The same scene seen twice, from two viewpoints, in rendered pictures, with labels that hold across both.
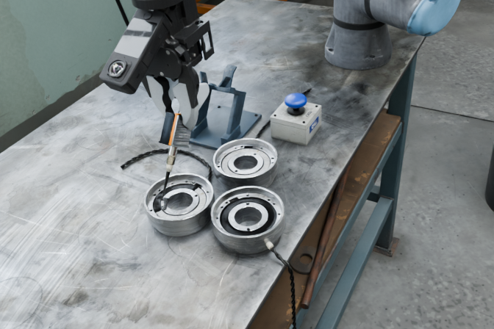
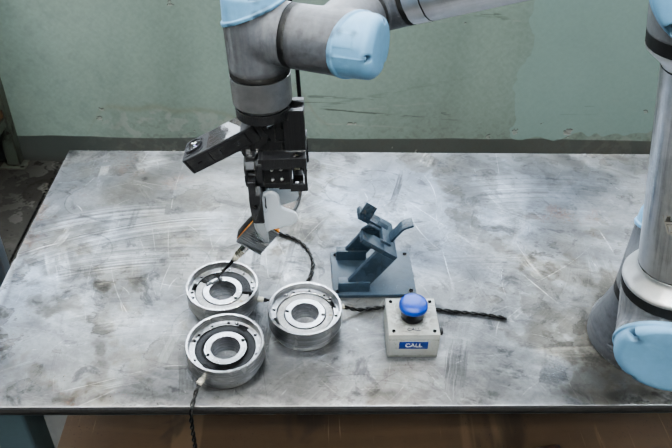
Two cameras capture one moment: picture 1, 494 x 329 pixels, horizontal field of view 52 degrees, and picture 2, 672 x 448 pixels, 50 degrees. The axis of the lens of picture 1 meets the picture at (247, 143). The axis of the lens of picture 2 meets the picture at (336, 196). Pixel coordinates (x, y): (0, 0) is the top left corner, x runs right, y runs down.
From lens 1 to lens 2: 0.71 m
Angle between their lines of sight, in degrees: 44
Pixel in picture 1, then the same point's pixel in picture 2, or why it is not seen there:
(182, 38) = (259, 157)
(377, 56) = not seen: hidden behind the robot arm
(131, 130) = (323, 210)
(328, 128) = (437, 366)
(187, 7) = (287, 134)
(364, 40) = not seen: hidden behind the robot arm
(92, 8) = (644, 61)
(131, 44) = (217, 134)
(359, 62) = (601, 344)
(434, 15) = (640, 358)
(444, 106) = not seen: outside the picture
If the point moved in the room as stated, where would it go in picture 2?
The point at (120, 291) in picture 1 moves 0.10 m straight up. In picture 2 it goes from (118, 308) to (107, 257)
